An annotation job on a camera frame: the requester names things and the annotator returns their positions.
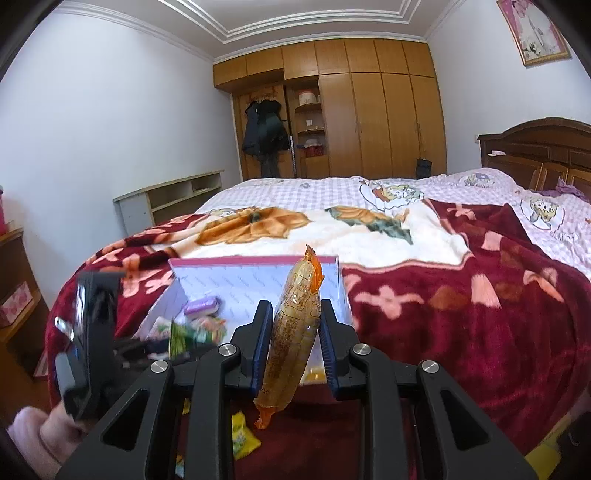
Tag dark wooden headboard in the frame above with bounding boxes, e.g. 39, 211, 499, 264
478, 117, 591, 196

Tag wooden side cabinet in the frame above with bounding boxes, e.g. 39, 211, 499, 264
0, 228, 49, 426

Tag orange sausage snack pack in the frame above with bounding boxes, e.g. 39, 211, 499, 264
254, 247, 324, 430

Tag framed wedding photo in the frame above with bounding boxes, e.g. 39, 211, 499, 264
497, 0, 571, 67

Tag yellow candy wrapper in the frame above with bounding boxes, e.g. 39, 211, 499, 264
231, 411, 262, 460

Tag pink cardboard box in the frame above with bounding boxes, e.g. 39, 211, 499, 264
133, 254, 355, 388

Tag yellow cartoon pillow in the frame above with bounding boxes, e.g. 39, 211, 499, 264
525, 439, 581, 480

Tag dark hanging coats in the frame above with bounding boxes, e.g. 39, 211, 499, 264
242, 99, 290, 178

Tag pink fuzzy left sleeve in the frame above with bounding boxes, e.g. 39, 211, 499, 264
8, 406, 82, 479

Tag low white shelf unit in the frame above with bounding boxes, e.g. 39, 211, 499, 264
113, 170, 223, 236

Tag left hand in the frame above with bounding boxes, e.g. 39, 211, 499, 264
40, 400, 95, 446

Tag purple mint tin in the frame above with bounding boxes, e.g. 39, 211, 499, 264
183, 296, 219, 317

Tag wooden wardrobe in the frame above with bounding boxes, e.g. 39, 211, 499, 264
213, 38, 447, 179

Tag black bag by wardrobe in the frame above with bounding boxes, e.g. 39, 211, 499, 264
415, 158, 433, 180

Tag pink checkered bed sheet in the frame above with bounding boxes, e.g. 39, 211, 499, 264
197, 168, 590, 276

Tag red floral blanket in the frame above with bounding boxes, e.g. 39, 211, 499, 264
45, 200, 590, 479

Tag pink bin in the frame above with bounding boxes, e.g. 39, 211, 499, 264
0, 186, 8, 237

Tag green pea snack bag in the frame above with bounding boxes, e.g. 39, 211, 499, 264
168, 316, 228, 360

